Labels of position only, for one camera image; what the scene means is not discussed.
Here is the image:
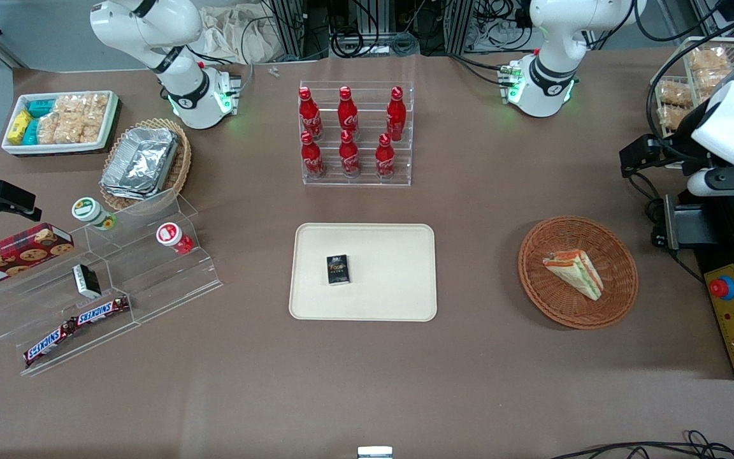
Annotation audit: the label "white wire rack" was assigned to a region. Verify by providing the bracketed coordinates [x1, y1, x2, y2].
[651, 36, 734, 170]

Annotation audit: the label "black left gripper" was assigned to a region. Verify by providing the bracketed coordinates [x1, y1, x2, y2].
[620, 96, 724, 179]

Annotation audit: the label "snickers chocolate bar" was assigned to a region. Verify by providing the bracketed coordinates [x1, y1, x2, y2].
[73, 296, 131, 327]
[23, 319, 78, 367]

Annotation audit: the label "beige cloth bag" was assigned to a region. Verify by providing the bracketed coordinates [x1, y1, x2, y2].
[198, 5, 278, 64]

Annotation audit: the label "black floor cables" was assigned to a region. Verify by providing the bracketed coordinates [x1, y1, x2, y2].
[552, 430, 734, 459]

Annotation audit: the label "small black card box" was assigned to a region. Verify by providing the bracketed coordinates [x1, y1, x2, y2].
[326, 255, 350, 286]

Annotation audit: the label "black machine housing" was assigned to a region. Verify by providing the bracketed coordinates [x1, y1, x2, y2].
[679, 188, 734, 380]

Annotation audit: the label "green lid yogurt cup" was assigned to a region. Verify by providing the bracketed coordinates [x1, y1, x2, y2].
[72, 198, 117, 231]

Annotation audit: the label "small black white box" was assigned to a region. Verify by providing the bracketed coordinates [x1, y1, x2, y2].
[73, 264, 102, 299]

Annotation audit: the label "clear acrylic stepped stand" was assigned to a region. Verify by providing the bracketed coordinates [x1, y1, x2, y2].
[0, 188, 222, 377]

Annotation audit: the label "white rectangular bin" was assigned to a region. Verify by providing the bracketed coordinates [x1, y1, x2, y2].
[1, 91, 119, 156]

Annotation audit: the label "red cookie box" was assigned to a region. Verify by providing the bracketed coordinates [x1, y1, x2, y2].
[0, 223, 75, 293]

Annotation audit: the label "red lid yogurt cup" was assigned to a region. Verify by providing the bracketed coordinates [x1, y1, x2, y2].
[155, 222, 194, 256]

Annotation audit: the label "yellow snack packet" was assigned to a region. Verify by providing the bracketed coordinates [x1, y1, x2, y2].
[7, 110, 33, 145]

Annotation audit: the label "black machine power cable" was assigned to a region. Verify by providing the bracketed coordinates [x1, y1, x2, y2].
[627, 171, 705, 282]

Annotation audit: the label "rice cracker bag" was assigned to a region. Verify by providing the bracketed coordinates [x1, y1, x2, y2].
[55, 94, 110, 119]
[58, 115, 105, 144]
[36, 112, 62, 145]

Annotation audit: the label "black arm base cables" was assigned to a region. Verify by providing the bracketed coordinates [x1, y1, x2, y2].
[449, 53, 514, 87]

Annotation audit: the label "fried snack bag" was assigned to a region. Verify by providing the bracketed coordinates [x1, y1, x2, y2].
[657, 81, 693, 106]
[687, 48, 731, 71]
[692, 67, 734, 96]
[658, 105, 693, 130]

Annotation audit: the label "red cola bottle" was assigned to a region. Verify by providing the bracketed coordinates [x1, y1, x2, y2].
[339, 129, 361, 178]
[375, 133, 396, 180]
[386, 86, 407, 142]
[300, 131, 326, 179]
[298, 87, 323, 141]
[338, 86, 359, 136]

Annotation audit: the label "black coiled cable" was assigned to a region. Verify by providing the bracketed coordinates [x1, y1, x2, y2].
[331, 29, 363, 58]

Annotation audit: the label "oval light wicker basket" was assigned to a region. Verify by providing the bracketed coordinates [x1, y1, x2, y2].
[101, 118, 192, 212]

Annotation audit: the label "grey metal bracket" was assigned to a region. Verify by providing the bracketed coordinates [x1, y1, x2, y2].
[663, 193, 718, 251]

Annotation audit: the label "round brown wicker basket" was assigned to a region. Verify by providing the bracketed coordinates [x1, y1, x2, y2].
[518, 216, 638, 330]

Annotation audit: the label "stacked aluminium foil trays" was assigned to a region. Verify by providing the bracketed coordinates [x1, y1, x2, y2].
[101, 127, 180, 200]

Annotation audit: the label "grey coiled cable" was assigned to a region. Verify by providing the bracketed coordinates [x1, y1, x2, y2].
[389, 32, 419, 55]

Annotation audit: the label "beige plastic tray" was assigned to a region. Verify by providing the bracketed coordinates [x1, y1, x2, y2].
[289, 222, 438, 322]

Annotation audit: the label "aluminium frame post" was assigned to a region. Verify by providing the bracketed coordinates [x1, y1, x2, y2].
[271, 0, 307, 59]
[445, 0, 476, 55]

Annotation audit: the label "triangle sandwich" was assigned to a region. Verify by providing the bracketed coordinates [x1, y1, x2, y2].
[543, 250, 604, 301]

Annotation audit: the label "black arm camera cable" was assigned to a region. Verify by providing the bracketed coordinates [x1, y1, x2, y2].
[633, 0, 734, 166]

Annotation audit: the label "clear acrylic bottle rack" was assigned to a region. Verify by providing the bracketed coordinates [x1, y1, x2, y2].
[299, 81, 415, 187]

